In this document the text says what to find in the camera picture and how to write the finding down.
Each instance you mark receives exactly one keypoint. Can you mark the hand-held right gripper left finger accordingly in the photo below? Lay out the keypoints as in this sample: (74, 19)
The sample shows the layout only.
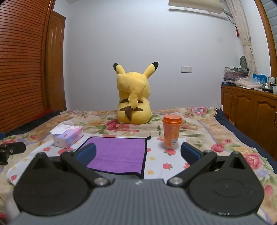
(86, 154)

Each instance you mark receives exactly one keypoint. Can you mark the wooden window frame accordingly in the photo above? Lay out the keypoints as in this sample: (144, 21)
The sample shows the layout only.
(267, 28)

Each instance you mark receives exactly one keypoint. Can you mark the white wall switch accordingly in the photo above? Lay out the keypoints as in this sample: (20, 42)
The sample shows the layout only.
(186, 69)

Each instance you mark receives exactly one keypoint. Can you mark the purple towel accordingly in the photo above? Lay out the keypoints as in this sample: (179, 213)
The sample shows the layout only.
(119, 151)

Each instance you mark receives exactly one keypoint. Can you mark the flat dark box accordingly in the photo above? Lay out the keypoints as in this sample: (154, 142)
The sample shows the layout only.
(228, 83)

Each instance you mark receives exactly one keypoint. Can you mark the white fruit print cloth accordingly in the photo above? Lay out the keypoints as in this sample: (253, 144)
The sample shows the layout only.
(160, 160)

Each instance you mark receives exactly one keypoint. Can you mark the wooden door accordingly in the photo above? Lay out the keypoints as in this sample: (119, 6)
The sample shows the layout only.
(55, 65)

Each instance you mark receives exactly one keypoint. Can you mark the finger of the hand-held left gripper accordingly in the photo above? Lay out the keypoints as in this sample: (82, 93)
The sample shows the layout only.
(13, 148)

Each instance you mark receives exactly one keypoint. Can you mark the yellow plush toy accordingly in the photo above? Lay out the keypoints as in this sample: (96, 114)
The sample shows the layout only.
(132, 90)

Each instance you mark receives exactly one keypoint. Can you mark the beige patterned curtain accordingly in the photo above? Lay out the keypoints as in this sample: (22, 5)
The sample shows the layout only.
(242, 28)

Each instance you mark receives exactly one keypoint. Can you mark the green mesh swatter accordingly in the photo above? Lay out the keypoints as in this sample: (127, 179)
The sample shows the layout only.
(243, 62)

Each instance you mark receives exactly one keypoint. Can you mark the wooden slatted wardrobe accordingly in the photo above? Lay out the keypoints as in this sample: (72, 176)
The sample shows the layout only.
(21, 65)

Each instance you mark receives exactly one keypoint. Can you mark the orange plastic cup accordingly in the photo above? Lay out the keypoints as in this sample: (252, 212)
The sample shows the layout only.
(172, 134)

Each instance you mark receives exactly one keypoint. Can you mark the wooden cabinet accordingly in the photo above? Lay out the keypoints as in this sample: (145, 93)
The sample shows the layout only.
(248, 108)

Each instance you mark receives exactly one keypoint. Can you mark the stack of folded cloths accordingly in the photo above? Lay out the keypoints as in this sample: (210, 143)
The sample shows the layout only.
(234, 74)

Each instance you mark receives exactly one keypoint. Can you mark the group of small bottles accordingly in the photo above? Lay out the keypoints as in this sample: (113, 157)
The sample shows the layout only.
(273, 85)

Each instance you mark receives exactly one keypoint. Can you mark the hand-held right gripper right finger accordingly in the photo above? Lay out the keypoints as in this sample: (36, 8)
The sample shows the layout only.
(190, 152)

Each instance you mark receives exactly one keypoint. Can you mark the white air conditioner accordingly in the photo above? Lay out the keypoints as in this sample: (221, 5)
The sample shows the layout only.
(194, 5)

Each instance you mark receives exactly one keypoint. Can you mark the pink plastic bag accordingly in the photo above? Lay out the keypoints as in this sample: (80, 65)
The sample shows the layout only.
(247, 83)

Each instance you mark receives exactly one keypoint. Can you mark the tissue box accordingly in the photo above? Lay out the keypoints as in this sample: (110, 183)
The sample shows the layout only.
(69, 138)

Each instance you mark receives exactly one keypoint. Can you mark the blue box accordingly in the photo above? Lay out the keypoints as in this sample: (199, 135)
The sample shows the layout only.
(259, 79)

